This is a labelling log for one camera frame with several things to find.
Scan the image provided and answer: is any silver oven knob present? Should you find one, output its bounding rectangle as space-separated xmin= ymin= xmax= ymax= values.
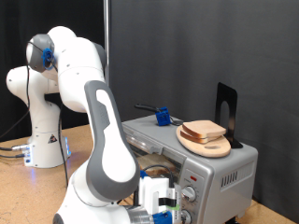
xmin=181 ymin=186 xmax=198 ymax=203
xmin=180 ymin=209 xmax=193 ymax=224

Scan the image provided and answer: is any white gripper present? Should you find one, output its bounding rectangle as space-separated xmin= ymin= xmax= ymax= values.
xmin=138 ymin=176 xmax=172 ymax=217

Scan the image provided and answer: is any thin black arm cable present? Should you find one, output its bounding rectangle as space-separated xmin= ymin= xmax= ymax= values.
xmin=0 ymin=40 xmax=176 ymax=189

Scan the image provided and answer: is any vertical metal pole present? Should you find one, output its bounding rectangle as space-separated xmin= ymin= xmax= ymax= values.
xmin=103 ymin=0 xmax=112 ymax=86

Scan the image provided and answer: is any round wooden board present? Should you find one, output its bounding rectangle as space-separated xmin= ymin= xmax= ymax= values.
xmin=176 ymin=124 xmax=232 ymax=159

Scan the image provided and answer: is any silver toaster oven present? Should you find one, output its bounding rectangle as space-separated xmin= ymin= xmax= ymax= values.
xmin=121 ymin=115 xmax=259 ymax=224

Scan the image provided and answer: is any black base cable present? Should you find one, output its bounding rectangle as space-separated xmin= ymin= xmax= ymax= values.
xmin=0 ymin=143 xmax=31 ymax=152
xmin=0 ymin=152 xmax=26 ymax=160

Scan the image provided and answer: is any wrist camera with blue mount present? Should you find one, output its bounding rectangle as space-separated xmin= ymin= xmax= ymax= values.
xmin=152 ymin=182 xmax=183 ymax=224

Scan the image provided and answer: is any black metal bookend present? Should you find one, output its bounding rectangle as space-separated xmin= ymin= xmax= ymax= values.
xmin=214 ymin=82 xmax=244 ymax=149

